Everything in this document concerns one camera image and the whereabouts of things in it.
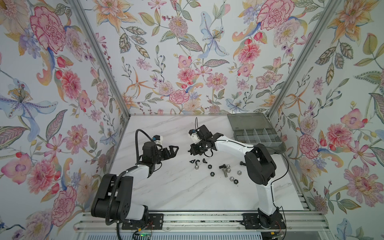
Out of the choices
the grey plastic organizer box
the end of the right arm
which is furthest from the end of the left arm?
the grey plastic organizer box

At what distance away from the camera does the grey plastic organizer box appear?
1030 millimetres

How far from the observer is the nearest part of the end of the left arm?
719 millimetres

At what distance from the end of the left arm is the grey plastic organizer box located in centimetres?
49
